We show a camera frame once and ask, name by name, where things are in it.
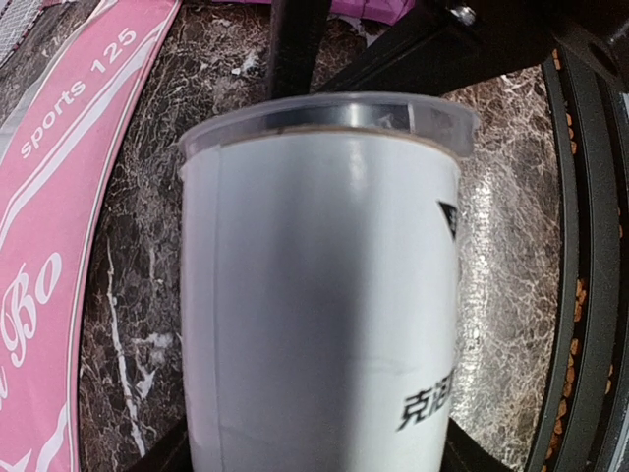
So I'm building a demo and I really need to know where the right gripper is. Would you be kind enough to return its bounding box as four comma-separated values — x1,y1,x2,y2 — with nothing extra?
318,0,628,93

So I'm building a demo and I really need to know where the white shuttlecock tube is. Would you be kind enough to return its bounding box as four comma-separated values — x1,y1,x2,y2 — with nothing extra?
177,125,463,472

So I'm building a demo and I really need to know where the pink racket bag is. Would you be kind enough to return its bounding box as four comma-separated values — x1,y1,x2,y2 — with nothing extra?
1,1,180,471

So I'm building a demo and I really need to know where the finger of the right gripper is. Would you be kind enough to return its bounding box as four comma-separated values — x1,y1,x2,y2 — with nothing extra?
267,0,332,99

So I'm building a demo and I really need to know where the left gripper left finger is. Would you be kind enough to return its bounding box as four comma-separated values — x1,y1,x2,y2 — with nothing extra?
137,417,190,472

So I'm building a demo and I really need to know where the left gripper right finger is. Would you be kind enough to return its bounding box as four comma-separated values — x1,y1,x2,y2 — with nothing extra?
444,419,496,472

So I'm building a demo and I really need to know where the clear plastic tube lid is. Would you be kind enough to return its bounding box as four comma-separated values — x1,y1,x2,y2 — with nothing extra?
178,91,480,156

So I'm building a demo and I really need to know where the left red badminton racket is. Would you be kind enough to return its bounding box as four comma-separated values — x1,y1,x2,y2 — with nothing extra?
330,0,416,26

